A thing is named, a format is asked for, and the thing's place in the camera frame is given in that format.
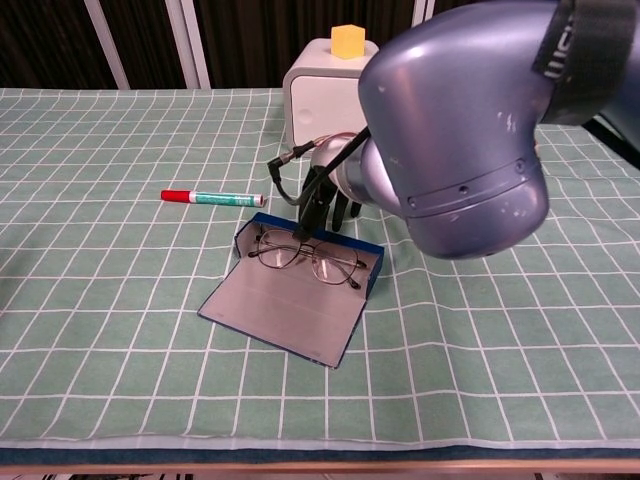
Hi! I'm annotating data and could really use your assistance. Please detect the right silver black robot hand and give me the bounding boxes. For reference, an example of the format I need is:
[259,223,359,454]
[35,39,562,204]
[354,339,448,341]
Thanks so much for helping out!
[298,132,371,241]

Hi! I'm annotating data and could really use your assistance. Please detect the metal-framed eyeglasses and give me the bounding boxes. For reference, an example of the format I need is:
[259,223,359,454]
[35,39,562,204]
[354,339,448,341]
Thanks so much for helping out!
[247,227,371,290]

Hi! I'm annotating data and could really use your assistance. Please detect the blue glasses case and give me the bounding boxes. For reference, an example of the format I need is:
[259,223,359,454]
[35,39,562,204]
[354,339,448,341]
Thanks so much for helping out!
[196,211,386,371]

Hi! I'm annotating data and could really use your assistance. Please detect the white cube cabinet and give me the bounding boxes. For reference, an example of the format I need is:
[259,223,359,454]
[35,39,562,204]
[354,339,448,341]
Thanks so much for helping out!
[282,38,380,151]

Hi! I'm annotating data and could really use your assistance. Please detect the yellow cube block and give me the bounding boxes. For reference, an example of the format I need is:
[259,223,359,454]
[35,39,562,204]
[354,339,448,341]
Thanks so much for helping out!
[330,23,367,59]

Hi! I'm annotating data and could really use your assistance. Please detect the green marker red cap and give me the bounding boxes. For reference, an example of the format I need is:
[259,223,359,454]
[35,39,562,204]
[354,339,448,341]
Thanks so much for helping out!
[159,188,267,208]

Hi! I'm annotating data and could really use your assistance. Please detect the dark pleated curtain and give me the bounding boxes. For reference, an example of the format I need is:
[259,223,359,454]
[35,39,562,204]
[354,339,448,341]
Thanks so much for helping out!
[0,0,640,94]

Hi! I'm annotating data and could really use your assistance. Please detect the green white checkered tablecloth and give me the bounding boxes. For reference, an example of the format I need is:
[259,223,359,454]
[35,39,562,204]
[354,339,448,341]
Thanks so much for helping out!
[0,71,640,450]

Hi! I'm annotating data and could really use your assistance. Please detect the dark blue table underlay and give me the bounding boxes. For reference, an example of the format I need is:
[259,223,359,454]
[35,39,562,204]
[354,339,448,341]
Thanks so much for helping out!
[0,446,640,466]

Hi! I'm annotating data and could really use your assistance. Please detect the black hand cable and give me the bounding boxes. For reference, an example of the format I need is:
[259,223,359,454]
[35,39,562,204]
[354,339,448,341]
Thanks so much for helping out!
[267,127,374,207]

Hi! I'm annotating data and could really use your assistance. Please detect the white frame post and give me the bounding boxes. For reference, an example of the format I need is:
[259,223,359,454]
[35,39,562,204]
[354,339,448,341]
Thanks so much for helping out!
[164,0,211,90]
[83,0,131,90]
[410,0,436,25]

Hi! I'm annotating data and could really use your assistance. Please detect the black velcro strap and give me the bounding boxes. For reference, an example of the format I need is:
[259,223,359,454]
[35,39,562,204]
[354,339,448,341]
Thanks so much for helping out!
[532,0,637,126]

